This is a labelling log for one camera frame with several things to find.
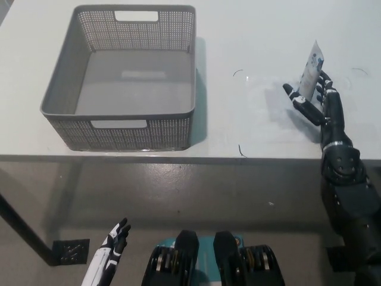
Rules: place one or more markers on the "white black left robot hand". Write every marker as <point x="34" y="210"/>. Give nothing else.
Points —
<point x="108" y="256"/>

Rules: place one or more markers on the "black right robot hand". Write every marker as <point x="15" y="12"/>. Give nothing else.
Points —
<point x="333" y="119"/>

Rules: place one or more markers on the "white blue shampoo tube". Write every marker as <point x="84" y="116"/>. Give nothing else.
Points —
<point x="311" y="73"/>

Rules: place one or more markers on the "black table foot plate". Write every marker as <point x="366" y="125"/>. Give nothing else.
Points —
<point x="334" y="259"/>
<point x="73" y="251"/>

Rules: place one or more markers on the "black table leg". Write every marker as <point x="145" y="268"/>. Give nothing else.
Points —
<point x="26" y="228"/>

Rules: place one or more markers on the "grey perforated plastic basket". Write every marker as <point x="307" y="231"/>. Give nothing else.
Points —
<point x="68" y="89"/>

